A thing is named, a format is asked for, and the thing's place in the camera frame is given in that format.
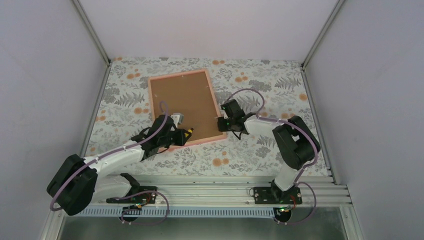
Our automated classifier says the yellow screwdriver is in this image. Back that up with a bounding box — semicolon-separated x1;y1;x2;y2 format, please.
184;128;194;138

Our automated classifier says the pink picture frame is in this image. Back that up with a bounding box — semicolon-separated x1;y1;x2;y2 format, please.
147;68;227;147

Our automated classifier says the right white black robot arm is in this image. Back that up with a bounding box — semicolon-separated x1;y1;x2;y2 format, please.
217;99;321;204

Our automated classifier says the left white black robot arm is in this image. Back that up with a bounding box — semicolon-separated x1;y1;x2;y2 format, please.
46;113;193;216

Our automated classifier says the floral patterned table mat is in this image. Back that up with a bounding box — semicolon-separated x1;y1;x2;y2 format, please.
85;57;316;176

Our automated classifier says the aluminium rail base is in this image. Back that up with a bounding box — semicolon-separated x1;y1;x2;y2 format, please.
41;175;363;240

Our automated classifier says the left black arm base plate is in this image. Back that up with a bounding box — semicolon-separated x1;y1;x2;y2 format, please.
106;186;158;205

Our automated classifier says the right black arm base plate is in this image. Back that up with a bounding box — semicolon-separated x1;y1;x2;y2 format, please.
247;185;303;205

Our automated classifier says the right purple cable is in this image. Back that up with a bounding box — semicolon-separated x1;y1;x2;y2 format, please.
225;88;320;226

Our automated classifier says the purple cable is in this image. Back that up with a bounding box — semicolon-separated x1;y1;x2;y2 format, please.
225;88;320;226
49;100;170;212

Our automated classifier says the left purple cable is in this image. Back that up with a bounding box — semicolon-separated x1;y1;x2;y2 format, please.
49;100;170;212

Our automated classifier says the right aluminium corner post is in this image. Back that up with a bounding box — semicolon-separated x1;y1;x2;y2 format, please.
301;0;346;71

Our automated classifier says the aluminium corner post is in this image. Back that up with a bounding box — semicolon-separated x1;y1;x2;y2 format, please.
301;0;346;71
71;0;111;66

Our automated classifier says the left aluminium corner post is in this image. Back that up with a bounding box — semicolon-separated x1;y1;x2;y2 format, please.
71;0;111;66

